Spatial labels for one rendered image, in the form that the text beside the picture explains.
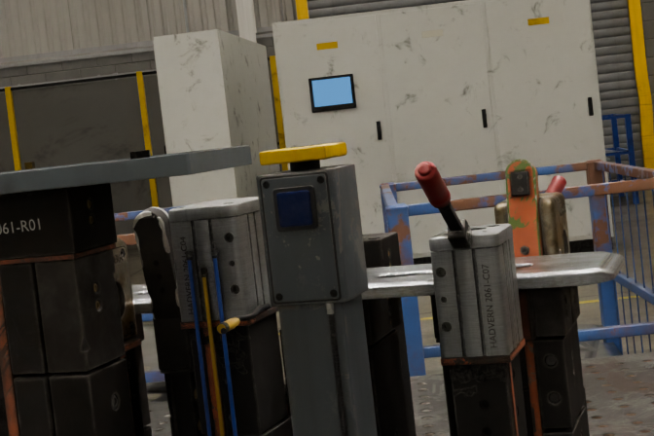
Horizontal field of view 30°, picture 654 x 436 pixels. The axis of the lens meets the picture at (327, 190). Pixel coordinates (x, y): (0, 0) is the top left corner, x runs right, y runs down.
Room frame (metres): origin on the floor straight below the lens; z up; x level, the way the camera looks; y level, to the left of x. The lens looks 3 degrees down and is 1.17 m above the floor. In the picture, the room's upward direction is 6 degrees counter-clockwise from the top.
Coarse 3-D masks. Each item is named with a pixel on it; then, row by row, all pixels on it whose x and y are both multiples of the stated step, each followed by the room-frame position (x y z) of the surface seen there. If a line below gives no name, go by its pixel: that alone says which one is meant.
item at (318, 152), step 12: (324, 144) 1.03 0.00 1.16; (336, 144) 1.04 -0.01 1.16; (264, 156) 1.03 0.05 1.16; (276, 156) 1.02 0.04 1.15; (288, 156) 1.02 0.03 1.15; (300, 156) 1.02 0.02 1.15; (312, 156) 1.01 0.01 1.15; (324, 156) 1.01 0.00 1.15; (336, 156) 1.04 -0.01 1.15; (300, 168) 1.03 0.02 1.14; (312, 168) 1.04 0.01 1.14
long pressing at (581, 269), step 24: (528, 264) 1.34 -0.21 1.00; (552, 264) 1.31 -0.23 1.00; (576, 264) 1.29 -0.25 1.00; (600, 264) 1.27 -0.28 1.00; (144, 288) 1.51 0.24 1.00; (384, 288) 1.28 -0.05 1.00; (408, 288) 1.27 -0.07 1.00; (432, 288) 1.26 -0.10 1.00; (528, 288) 1.23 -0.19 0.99; (144, 312) 1.37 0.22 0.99
